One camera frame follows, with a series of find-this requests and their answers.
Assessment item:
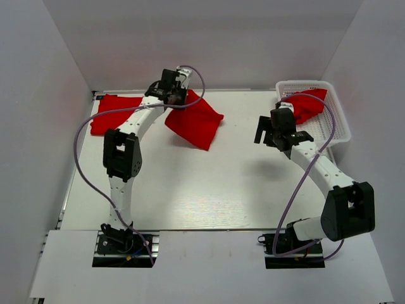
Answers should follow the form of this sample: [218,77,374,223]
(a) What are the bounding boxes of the red t shirt in basket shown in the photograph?
[280,89,327,125]

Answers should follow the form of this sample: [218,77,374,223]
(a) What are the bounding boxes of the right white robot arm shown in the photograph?
[254,108,376,257]

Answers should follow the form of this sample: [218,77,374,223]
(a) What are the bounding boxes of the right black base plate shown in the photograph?
[257,233,325,270]

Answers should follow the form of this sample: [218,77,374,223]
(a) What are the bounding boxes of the white plastic basket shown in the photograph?
[275,80,351,148]

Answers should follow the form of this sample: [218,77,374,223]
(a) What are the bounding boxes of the folded red t shirt stack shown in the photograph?
[90,94,142,136]

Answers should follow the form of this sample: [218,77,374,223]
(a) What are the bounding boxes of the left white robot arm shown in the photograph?
[101,66,192,253]

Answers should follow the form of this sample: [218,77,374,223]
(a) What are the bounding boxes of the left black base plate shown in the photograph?
[92,231,159,269]

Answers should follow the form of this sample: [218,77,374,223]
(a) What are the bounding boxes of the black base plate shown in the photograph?
[92,231,159,269]
[257,233,325,270]

